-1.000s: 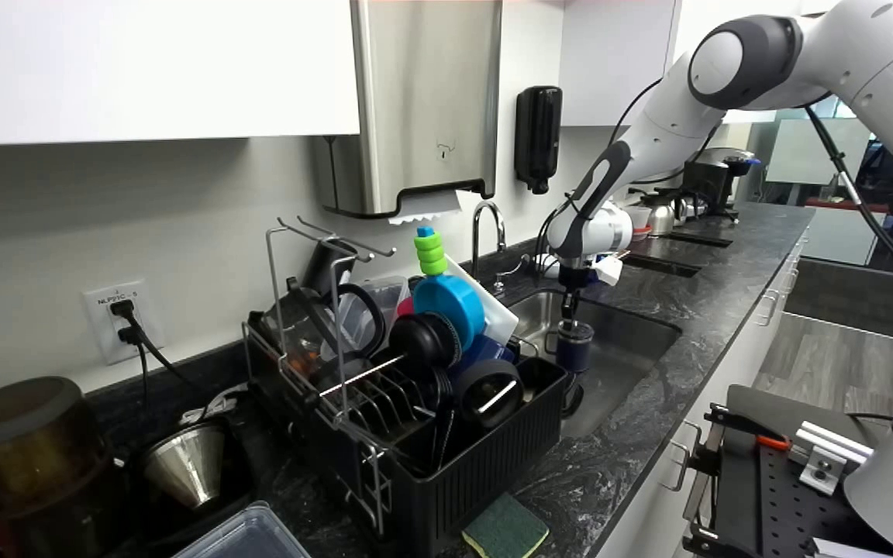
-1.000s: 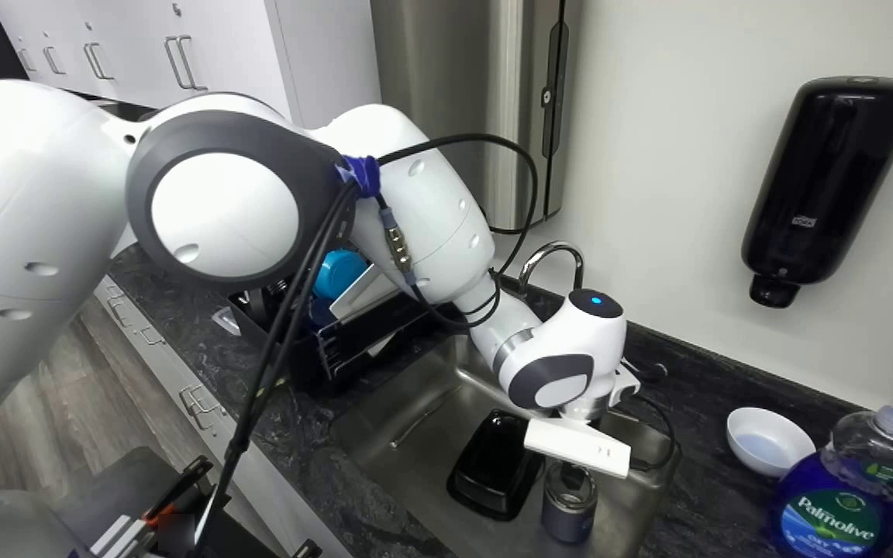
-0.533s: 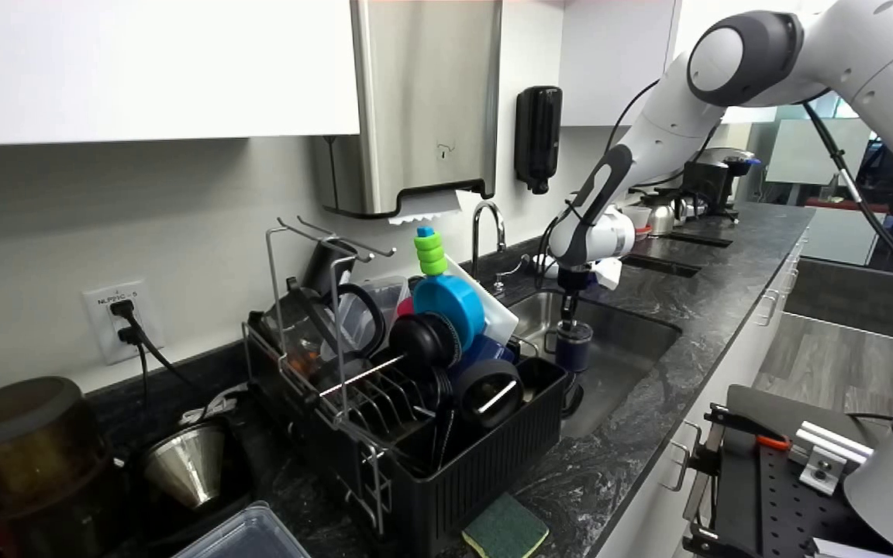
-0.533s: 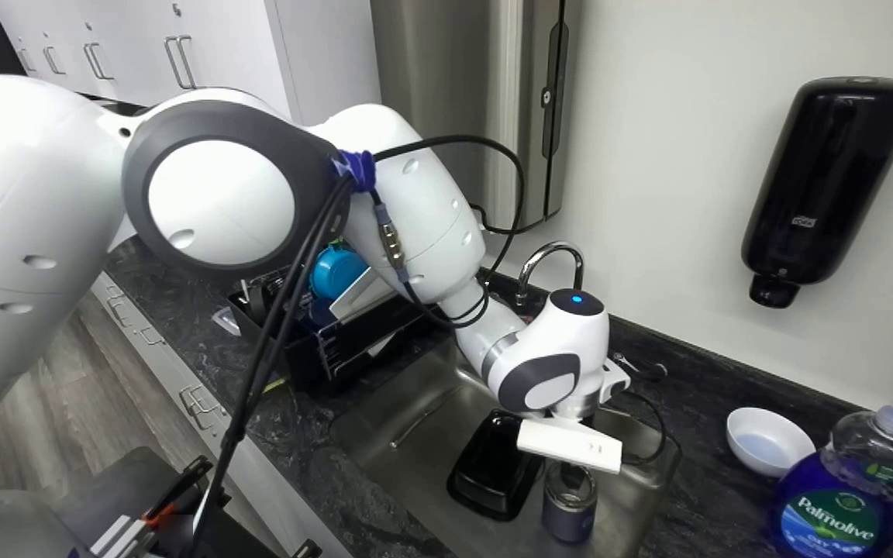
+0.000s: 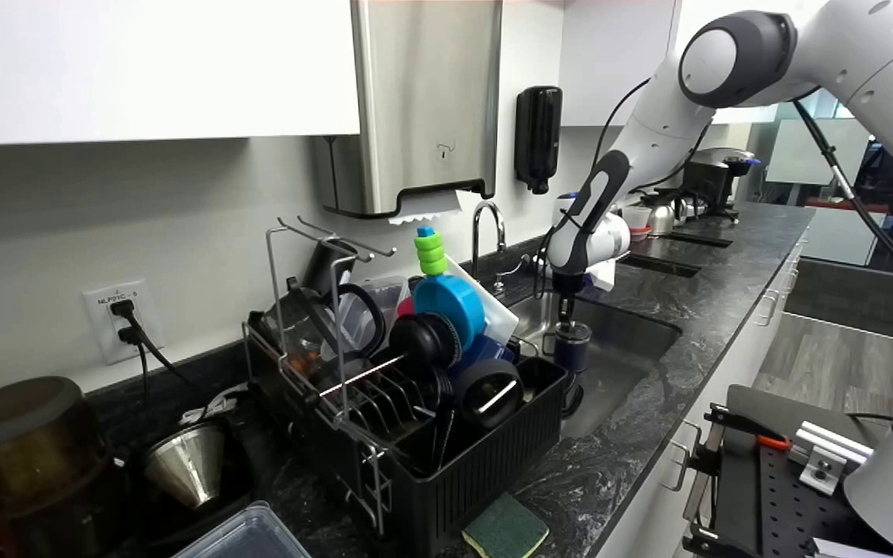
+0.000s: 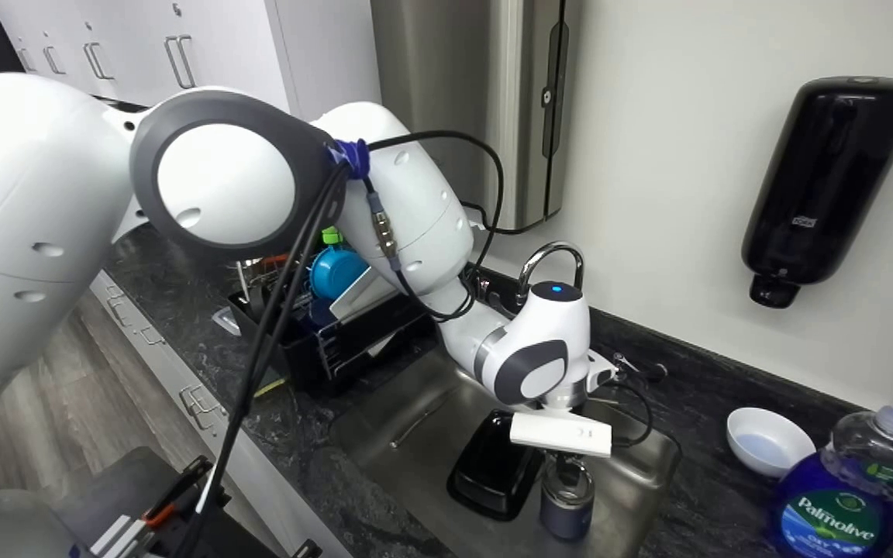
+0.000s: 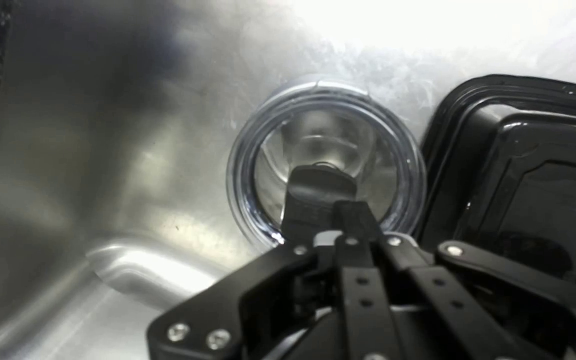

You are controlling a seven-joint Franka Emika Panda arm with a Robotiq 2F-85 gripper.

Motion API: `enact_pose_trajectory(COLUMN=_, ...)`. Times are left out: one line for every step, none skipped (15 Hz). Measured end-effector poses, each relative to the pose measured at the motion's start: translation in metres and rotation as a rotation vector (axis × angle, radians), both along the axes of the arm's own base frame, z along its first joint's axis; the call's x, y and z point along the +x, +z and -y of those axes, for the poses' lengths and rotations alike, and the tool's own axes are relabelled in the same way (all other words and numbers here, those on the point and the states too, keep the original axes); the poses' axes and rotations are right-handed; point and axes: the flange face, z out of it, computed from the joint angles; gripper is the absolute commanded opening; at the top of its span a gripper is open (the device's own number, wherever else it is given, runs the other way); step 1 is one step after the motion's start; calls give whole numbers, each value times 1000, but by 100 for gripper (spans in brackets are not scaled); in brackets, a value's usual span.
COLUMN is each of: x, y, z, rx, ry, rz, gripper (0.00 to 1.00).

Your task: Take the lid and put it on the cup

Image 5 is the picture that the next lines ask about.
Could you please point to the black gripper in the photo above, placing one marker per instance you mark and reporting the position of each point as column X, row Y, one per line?
column 567, row 285

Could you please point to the clear plastic cup lid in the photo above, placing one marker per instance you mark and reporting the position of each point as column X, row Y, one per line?
column 575, row 329

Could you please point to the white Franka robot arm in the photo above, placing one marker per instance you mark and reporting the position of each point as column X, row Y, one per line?
column 665, row 112

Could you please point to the blue steel tumbler cup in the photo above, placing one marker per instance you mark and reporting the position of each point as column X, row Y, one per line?
column 575, row 354

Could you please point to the stainless steel sink basin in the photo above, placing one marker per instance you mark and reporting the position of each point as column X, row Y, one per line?
column 622, row 343

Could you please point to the clear plastic food container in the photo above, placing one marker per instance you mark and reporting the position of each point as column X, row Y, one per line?
column 497, row 314

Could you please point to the black mug with steel rim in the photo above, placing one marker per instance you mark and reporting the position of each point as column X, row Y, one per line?
column 489, row 392

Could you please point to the black counter tray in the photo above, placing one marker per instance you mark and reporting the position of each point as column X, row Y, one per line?
column 666, row 264

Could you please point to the blue bottle with green cap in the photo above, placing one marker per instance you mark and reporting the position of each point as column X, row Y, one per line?
column 447, row 306

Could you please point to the chrome sink faucet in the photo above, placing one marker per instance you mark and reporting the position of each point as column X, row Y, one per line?
column 482, row 222

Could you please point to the black counter mat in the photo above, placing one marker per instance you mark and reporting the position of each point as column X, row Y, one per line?
column 699, row 237

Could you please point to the black plastic dish rack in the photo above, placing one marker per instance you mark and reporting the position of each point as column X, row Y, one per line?
column 466, row 484

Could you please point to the black coffee machine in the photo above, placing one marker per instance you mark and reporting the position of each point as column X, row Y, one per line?
column 715, row 182

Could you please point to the glass carafe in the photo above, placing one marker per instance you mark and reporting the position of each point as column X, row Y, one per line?
column 349, row 321

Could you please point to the green yellow sponge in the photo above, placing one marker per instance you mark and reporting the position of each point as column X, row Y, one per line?
column 504, row 529

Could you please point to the steel paper towel dispenser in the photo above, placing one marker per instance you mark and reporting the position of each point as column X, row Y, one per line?
column 417, row 102

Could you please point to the grey perforated tool board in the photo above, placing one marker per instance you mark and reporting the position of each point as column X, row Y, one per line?
column 766, row 507

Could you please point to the clear plastic tub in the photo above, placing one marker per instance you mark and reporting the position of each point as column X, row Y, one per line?
column 246, row 534

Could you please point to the steel cone coffee dripper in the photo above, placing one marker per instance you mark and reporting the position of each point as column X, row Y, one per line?
column 188, row 465

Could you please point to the black power plug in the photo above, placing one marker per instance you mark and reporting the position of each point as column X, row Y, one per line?
column 122, row 308
column 131, row 337

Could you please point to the black wall soap dispenser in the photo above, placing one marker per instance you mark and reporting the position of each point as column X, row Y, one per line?
column 537, row 141

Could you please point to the white wall cabinet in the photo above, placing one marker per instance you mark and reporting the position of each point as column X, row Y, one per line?
column 613, row 51
column 155, row 63

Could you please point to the aluminium bracket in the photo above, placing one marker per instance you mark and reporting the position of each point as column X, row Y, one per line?
column 828, row 449

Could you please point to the white wall outlet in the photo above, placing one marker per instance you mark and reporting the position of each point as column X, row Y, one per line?
column 99, row 329

